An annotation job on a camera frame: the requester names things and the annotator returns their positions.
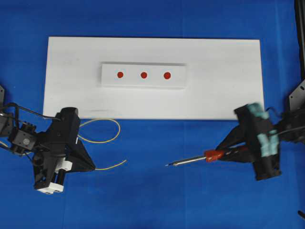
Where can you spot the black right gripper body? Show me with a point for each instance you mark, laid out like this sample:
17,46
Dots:
261,139

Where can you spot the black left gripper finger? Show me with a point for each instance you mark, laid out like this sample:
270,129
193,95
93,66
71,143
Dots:
81,160

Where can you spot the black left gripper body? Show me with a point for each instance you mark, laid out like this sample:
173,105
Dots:
49,173

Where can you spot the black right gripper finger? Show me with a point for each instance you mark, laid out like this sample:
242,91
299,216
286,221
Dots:
240,154
236,136

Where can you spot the red handled soldering iron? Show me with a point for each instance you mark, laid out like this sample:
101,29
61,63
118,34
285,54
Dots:
211,155

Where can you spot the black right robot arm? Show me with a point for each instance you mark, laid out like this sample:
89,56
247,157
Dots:
291,128

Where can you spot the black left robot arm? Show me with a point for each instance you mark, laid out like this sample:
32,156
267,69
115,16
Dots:
21,135

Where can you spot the black object at bottom right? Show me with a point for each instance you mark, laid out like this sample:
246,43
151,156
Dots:
301,214

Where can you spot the large white base board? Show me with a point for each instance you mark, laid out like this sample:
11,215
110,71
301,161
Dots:
222,75

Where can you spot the small white raised plate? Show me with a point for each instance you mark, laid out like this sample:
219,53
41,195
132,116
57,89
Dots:
139,75

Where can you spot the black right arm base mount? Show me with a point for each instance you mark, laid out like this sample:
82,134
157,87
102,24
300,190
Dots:
297,97

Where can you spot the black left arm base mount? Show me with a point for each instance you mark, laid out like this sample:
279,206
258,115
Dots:
2,95

